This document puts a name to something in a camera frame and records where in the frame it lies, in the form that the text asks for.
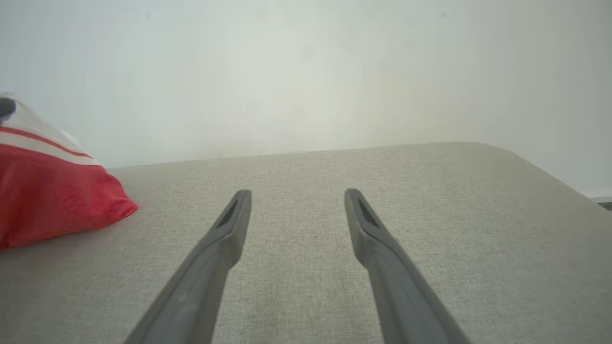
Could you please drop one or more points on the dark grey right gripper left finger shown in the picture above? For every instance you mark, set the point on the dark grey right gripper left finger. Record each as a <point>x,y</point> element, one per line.
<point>201,282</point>

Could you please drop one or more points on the red Bulls 23 jersey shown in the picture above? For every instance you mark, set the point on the red Bulls 23 jersey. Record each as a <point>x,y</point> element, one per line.
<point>52,196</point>

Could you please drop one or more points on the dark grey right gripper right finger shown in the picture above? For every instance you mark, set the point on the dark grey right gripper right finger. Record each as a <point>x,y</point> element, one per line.
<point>401,291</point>

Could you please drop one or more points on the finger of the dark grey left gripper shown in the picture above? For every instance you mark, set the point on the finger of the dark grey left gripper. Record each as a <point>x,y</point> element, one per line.
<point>5,108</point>

